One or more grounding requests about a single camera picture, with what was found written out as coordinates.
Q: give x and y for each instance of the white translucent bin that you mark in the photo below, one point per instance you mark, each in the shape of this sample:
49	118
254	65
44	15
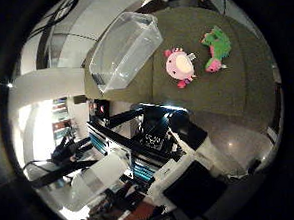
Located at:
97	179

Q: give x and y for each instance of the pink axolotl plush toy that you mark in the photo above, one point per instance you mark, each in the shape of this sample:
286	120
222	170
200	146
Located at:
180	66

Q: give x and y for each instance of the green and pink plush toy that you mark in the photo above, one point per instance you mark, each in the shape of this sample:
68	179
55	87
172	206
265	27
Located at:
219	45

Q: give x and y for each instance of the red-brown floor board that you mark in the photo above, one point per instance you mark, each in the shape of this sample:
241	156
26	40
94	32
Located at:
136	212

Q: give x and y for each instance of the black tripod stand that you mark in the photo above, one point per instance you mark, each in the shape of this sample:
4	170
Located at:
67	151

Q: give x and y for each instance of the olive green table mat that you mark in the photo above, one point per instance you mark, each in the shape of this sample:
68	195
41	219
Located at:
215	85

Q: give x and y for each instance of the clear plastic container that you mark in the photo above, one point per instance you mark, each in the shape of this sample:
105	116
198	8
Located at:
125	49

